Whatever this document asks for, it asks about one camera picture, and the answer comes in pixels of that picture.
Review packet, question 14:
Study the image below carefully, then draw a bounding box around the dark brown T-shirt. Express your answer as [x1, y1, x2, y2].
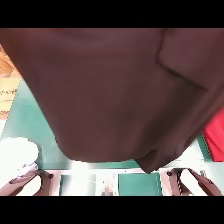
[0, 27, 224, 174]

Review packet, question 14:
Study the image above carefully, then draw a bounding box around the white garment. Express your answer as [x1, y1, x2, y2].
[0, 136, 40, 188]

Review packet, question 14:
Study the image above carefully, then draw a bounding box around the red T-shirt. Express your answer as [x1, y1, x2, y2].
[203, 107, 224, 163]

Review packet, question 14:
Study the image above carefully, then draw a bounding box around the silver frame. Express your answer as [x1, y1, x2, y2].
[42, 166, 212, 197]

